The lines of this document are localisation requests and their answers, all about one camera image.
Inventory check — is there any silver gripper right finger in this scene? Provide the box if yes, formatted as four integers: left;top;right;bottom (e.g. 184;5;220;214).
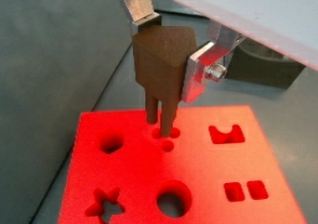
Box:
182;20;246;103

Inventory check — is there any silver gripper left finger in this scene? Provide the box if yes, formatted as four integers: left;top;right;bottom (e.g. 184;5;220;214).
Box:
123;0;162;34

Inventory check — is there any brown three prong object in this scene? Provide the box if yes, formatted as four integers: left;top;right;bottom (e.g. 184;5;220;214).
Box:
132;25;196;137

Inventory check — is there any black curved fixture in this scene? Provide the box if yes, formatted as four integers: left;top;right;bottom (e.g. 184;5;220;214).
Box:
226;39;305;89

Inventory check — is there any red foam shape board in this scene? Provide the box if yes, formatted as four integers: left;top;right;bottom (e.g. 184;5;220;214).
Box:
59;106;307;224

